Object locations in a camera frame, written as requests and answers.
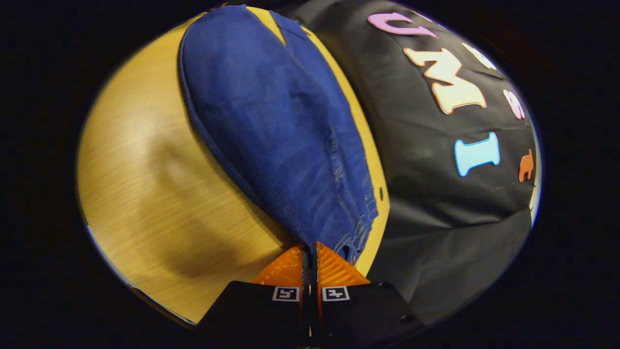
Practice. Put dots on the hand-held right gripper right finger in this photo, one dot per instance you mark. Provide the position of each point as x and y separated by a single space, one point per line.
363 315

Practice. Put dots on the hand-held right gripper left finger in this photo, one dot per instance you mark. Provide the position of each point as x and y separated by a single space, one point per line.
256 315

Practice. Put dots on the blue jeans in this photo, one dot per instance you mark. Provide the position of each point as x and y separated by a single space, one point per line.
271 126

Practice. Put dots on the black backdrop cloth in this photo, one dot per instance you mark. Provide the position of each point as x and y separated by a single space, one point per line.
426 208

